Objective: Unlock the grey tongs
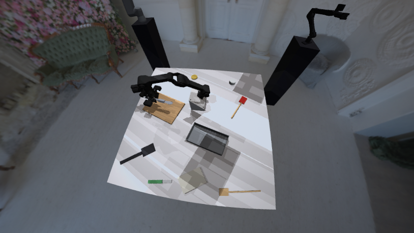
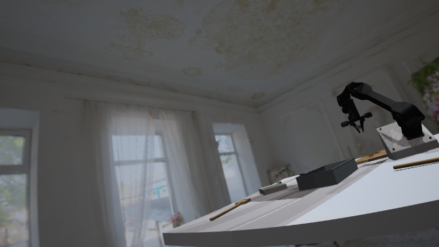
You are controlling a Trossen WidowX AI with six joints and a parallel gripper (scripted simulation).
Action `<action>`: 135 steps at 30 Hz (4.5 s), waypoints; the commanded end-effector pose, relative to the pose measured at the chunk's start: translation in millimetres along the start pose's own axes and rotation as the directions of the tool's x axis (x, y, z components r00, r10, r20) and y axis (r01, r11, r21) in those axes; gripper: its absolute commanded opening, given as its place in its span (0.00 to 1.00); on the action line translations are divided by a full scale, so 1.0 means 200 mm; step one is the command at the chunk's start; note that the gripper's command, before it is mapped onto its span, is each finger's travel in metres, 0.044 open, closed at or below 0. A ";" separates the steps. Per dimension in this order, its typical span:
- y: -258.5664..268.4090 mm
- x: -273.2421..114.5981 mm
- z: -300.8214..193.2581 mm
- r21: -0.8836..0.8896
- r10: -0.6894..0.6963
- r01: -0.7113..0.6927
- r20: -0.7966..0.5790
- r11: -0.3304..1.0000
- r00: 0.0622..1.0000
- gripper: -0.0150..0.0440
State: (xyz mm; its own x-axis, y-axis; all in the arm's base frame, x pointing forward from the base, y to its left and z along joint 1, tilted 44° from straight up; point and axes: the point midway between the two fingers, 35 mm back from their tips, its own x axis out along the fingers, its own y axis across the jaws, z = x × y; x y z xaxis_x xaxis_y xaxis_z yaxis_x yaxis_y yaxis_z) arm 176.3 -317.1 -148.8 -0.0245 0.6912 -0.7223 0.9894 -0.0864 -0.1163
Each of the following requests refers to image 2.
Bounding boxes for wooden cutting board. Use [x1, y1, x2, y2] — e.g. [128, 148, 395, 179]
[356, 150, 388, 165]

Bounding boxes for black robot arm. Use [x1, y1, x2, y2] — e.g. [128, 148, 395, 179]
[337, 82, 425, 140]

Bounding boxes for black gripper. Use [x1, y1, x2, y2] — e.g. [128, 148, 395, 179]
[341, 108, 373, 132]

